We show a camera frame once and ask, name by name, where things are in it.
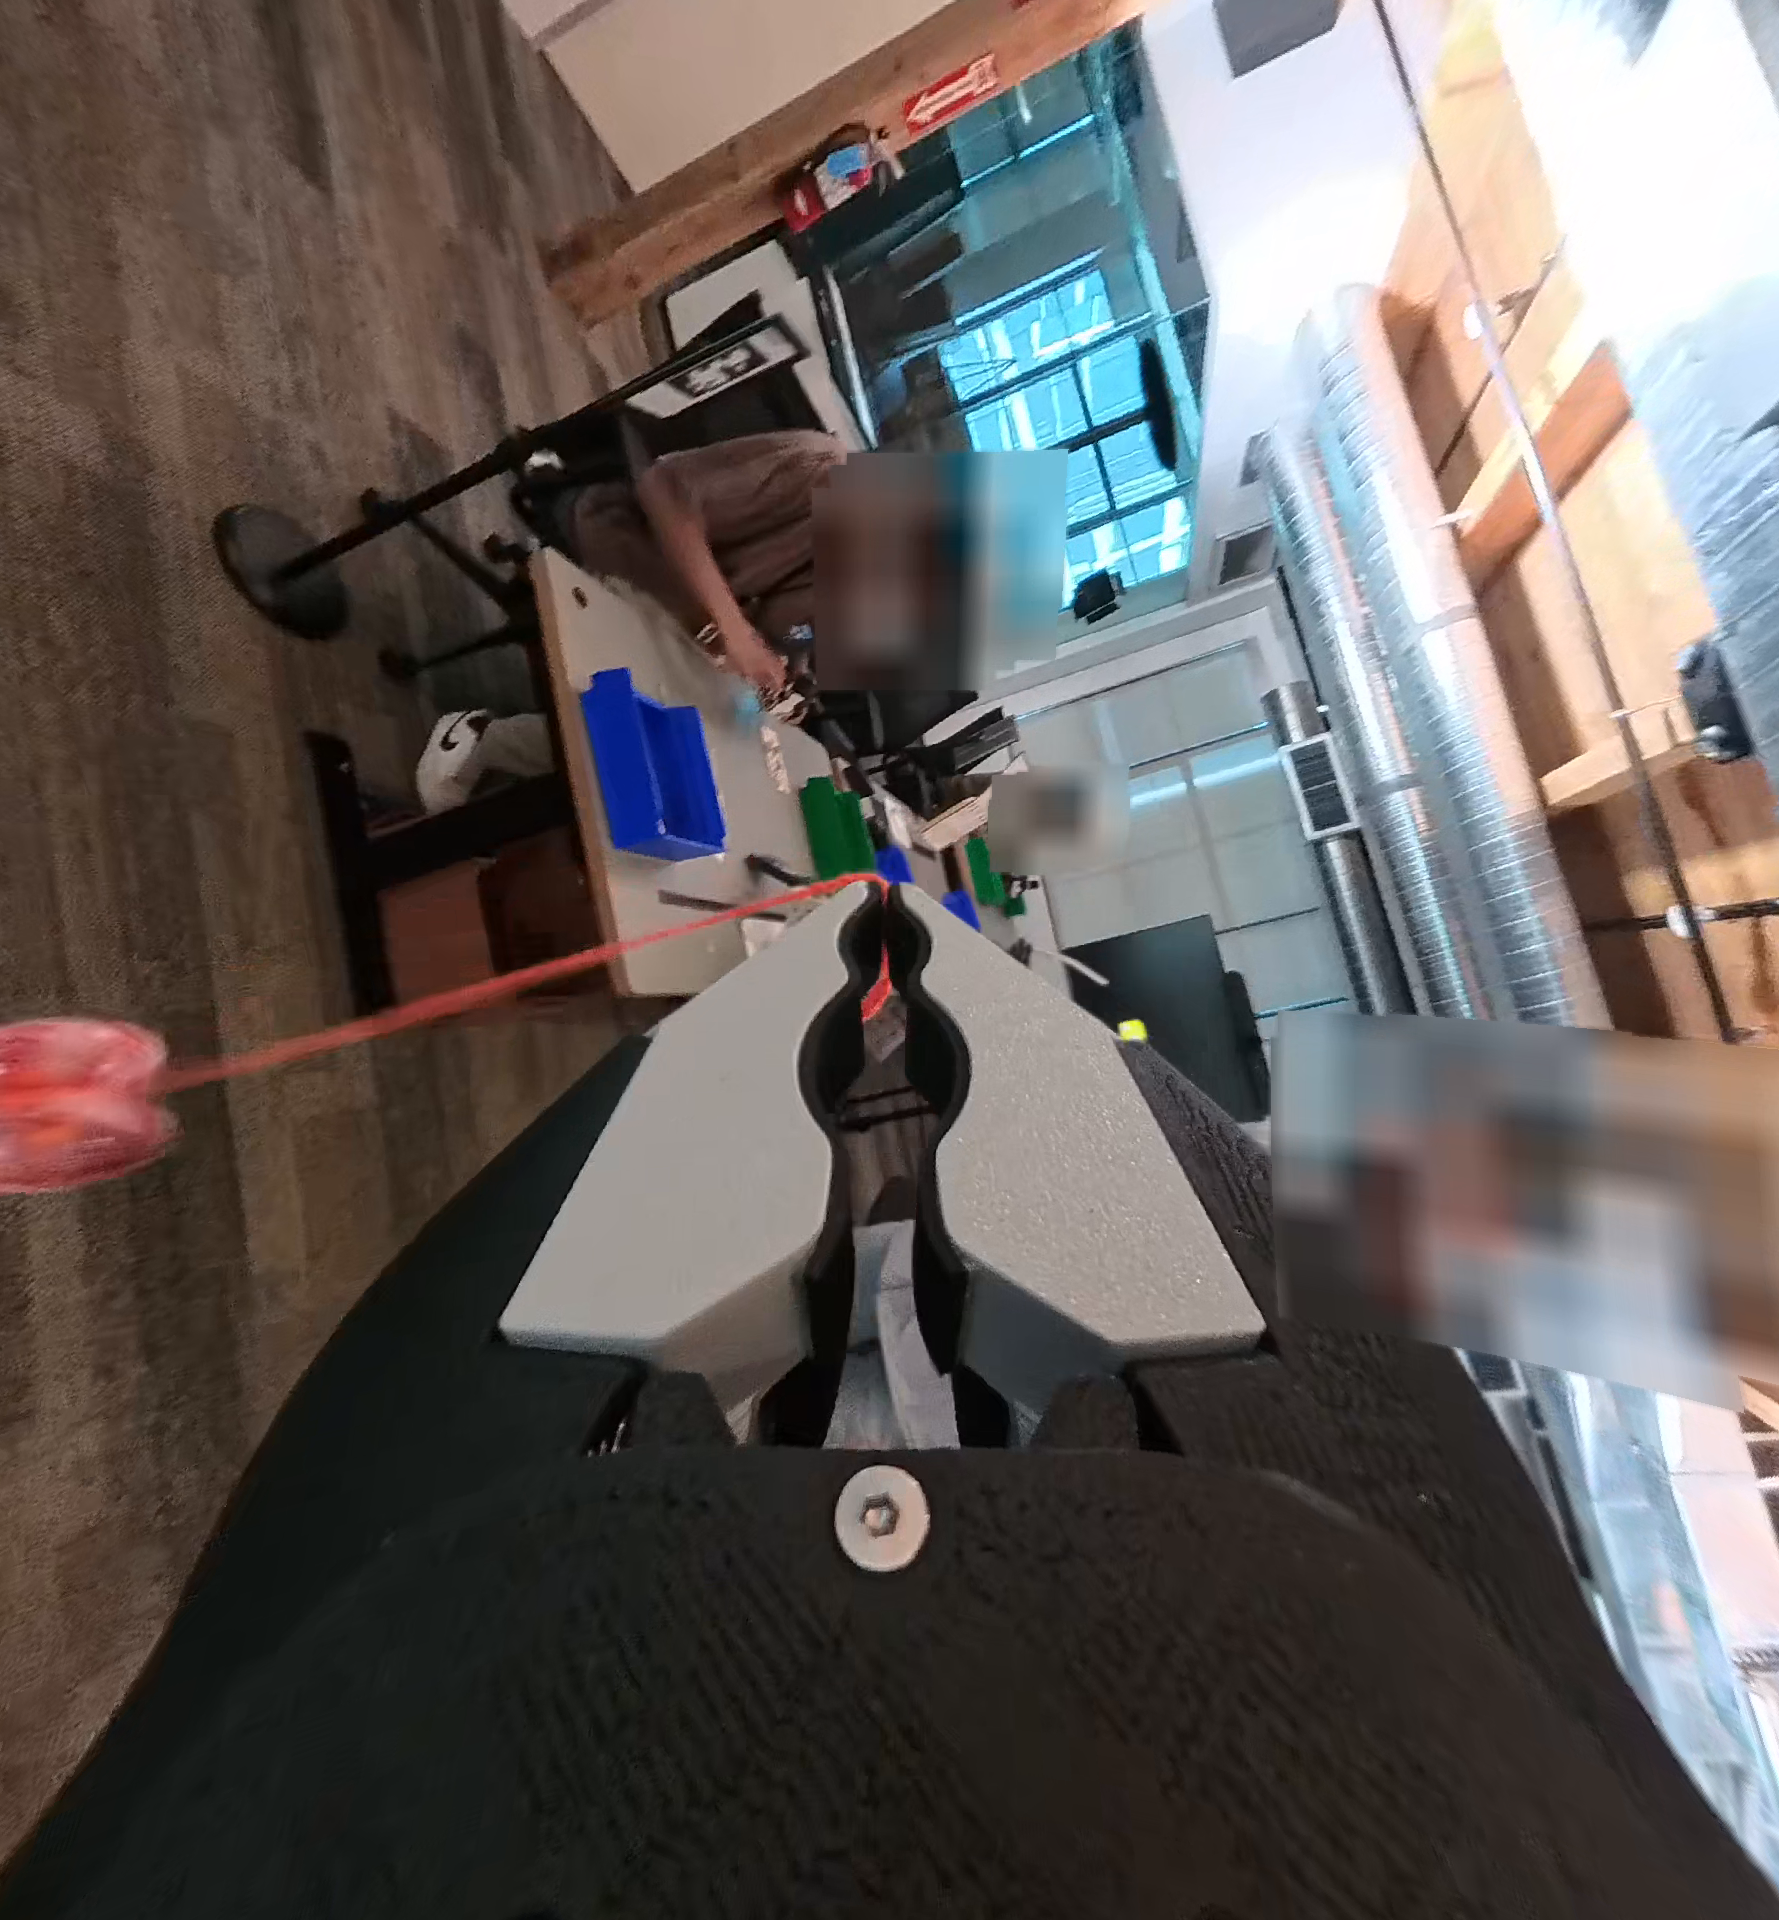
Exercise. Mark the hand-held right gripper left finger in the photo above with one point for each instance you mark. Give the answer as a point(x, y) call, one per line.
point(680, 1201)

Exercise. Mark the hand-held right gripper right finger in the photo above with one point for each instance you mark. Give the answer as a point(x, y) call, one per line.
point(1085, 1201)

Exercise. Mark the red white yo-yo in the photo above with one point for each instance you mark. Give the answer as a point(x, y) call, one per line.
point(50, 1102)

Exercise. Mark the small blue parts bin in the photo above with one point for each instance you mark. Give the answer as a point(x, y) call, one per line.
point(895, 865)
point(959, 907)

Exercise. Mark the cardboard box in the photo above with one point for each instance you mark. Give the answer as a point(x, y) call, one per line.
point(500, 917)

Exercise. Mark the green parts bin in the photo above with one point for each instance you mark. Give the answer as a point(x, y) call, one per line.
point(835, 828)
point(985, 876)

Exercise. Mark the large blue parts bin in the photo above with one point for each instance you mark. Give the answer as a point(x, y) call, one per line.
point(650, 774)

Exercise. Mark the grey work table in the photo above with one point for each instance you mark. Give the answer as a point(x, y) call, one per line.
point(574, 647)

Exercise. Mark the black stool chair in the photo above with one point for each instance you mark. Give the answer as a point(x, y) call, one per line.
point(284, 565)

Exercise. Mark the black white marker sign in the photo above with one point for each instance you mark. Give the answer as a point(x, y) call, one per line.
point(730, 366)

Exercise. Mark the red fire extinguisher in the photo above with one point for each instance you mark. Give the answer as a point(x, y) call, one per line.
point(837, 175)

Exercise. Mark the black wall screen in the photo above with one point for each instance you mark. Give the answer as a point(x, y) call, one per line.
point(1175, 1007)

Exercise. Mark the silver spiral air duct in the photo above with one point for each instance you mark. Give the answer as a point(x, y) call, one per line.
point(1415, 660)

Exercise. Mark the wooden post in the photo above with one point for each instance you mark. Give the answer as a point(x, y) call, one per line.
point(799, 151)

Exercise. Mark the red wall sign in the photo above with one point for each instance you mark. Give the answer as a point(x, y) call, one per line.
point(949, 96)

